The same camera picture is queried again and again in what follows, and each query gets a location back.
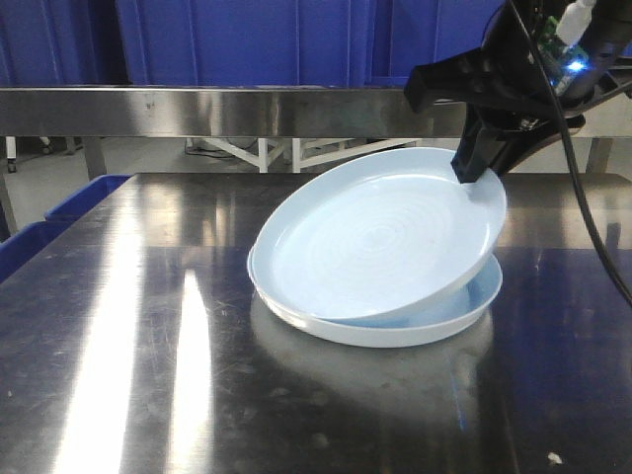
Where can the left blue plastic crate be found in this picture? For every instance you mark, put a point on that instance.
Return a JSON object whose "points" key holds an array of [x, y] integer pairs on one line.
{"points": [[58, 43]]}

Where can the stainless steel shelf rail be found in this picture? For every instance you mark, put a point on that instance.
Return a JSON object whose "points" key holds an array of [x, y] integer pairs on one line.
{"points": [[211, 112]]}

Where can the centre blue plastic crate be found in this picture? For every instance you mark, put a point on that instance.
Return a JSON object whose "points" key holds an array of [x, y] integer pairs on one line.
{"points": [[344, 44]]}

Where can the blue bin beside table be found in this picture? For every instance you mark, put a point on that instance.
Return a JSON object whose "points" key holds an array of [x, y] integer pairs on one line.
{"points": [[24, 245]]}

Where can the steel shelf leg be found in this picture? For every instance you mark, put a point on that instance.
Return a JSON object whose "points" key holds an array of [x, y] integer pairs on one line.
{"points": [[94, 157]]}

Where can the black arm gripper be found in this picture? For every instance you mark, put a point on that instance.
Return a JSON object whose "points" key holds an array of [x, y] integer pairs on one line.
{"points": [[543, 62]]}

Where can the light blue plate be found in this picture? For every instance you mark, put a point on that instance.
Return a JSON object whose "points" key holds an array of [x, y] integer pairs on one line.
{"points": [[447, 318], [378, 237]]}

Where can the blue plastic crate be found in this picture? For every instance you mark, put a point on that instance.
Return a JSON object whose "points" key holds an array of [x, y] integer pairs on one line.
{"points": [[58, 43], [344, 44]]}

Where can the white metal frame cart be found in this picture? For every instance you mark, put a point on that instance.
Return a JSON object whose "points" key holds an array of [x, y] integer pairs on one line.
{"points": [[298, 153]]}

